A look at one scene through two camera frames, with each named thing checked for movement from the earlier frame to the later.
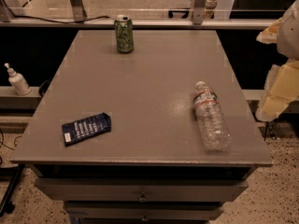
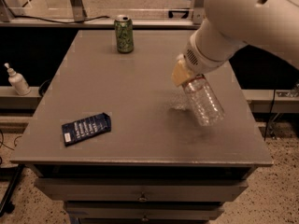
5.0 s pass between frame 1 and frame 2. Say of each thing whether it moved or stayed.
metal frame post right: stayed
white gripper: moved
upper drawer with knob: stayed
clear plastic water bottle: moved
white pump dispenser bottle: stayed
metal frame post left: stayed
